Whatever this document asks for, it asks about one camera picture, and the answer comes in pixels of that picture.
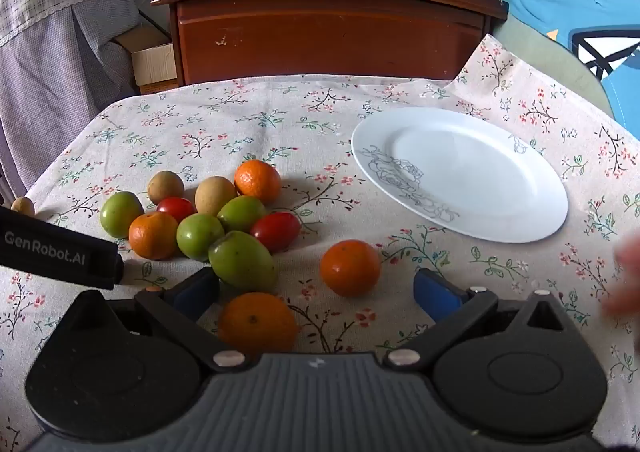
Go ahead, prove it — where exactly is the person's right hand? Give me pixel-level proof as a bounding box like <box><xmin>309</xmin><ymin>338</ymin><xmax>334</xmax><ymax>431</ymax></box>
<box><xmin>601</xmin><ymin>233</ymin><xmax>640</xmax><ymax>319</ymax></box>

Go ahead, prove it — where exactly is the white plate with line drawing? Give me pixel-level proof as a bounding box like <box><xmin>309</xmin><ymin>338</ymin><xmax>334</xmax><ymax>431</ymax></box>
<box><xmin>351</xmin><ymin>107</ymin><xmax>569</xmax><ymax>243</ymax></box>

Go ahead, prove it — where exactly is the grey-green cushion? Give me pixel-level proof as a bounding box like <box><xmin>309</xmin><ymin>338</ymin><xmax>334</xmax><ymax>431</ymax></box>
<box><xmin>492</xmin><ymin>15</ymin><xmax>615</xmax><ymax>119</ymax></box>

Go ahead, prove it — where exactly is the lilac striped cloth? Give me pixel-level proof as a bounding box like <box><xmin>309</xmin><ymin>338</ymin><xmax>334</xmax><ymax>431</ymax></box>
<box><xmin>0</xmin><ymin>0</ymin><xmax>146</xmax><ymax>198</ymax></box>

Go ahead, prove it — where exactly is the blue plush pillow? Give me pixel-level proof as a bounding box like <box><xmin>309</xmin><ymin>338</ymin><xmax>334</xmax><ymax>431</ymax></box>
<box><xmin>444</xmin><ymin>0</ymin><xmax>640</xmax><ymax>143</ymax></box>

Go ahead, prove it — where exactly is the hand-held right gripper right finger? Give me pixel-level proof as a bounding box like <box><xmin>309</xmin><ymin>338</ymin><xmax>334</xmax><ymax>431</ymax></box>
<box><xmin>382</xmin><ymin>267</ymin><xmax>581</xmax><ymax>373</ymax></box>

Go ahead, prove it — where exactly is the open cardboard box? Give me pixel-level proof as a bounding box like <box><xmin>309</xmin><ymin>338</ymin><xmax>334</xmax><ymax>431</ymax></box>
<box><xmin>112</xmin><ymin>25</ymin><xmax>181</xmax><ymax>96</ymax></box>

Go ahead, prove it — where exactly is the orange tangerine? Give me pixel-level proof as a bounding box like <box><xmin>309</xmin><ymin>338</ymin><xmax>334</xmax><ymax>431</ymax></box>
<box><xmin>234</xmin><ymin>159</ymin><xmax>282</xmax><ymax>205</ymax></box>
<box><xmin>217</xmin><ymin>292</ymin><xmax>299</xmax><ymax>353</ymax></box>
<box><xmin>320</xmin><ymin>239</ymin><xmax>382</xmax><ymax>298</ymax></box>
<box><xmin>128</xmin><ymin>212</ymin><xmax>179</xmax><ymax>260</ymax></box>

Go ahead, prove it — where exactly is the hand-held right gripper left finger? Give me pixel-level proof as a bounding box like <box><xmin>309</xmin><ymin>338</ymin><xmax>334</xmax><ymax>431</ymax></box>
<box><xmin>70</xmin><ymin>266</ymin><xmax>248</xmax><ymax>373</ymax></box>

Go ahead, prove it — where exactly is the red-brown wooden nightstand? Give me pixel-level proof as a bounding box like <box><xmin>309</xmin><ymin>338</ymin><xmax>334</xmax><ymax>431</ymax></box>
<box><xmin>149</xmin><ymin>0</ymin><xmax>509</xmax><ymax>86</ymax></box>

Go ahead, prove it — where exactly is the red cherry tomato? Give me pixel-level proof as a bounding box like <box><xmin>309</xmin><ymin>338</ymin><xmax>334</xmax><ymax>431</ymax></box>
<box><xmin>250</xmin><ymin>212</ymin><xmax>302</xmax><ymax>253</ymax></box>
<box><xmin>156</xmin><ymin>197</ymin><xmax>196</xmax><ymax>224</ymax></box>

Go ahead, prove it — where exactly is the floral tablecloth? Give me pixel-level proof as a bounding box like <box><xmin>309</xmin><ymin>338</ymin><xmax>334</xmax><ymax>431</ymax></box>
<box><xmin>0</xmin><ymin>34</ymin><xmax>640</xmax><ymax>452</ymax></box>

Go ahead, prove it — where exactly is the green jujube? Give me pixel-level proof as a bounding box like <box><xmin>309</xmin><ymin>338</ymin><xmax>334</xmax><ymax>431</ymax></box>
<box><xmin>208</xmin><ymin>231</ymin><xmax>279</xmax><ymax>292</ymax></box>
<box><xmin>216</xmin><ymin>195</ymin><xmax>267</xmax><ymax>233</ymax></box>
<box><xmin>99</xmin><ymin>191</ymin><xmax>145</xmax><ymax>239</ymax></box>
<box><xmin>176</xmin><ymin>213</ymin><xmax>225</xmax><ymax>262</ymax></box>

